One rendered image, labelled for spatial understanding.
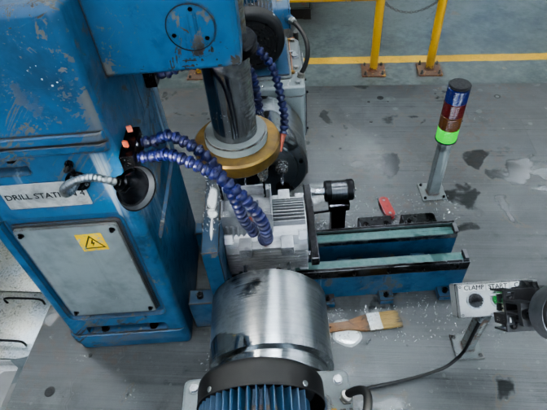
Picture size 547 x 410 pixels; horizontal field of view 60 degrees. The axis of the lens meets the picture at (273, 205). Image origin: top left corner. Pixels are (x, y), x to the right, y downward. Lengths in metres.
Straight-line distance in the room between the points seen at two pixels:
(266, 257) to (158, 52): 0.57
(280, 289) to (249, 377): 0.33
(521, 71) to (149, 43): 3.38
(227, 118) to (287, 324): 0.40
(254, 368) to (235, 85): 0.49
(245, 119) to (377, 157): 0.90
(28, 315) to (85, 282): 0.95
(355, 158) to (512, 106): 0.68
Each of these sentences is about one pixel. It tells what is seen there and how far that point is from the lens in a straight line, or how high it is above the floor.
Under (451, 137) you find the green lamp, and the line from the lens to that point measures 1.47.
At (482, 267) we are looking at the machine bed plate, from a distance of 1.51.
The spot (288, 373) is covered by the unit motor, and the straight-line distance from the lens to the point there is 0.67.
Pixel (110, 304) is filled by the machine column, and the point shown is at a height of 1.02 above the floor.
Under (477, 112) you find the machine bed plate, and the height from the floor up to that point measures 0.80.
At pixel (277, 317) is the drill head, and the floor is 1.16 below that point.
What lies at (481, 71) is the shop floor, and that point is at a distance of 3.84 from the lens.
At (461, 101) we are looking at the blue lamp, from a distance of 1.40.
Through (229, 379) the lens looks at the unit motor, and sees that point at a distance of 0.67.
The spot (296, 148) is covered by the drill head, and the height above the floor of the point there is 1.11.
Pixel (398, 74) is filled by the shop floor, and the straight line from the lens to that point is 3.70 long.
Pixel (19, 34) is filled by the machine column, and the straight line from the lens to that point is 0.74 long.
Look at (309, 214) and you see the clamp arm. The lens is 1.24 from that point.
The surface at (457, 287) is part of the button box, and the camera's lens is 1.10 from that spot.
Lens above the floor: 1.97
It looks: 47 degrees down
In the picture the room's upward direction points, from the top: 5 degrees counter-clockwise
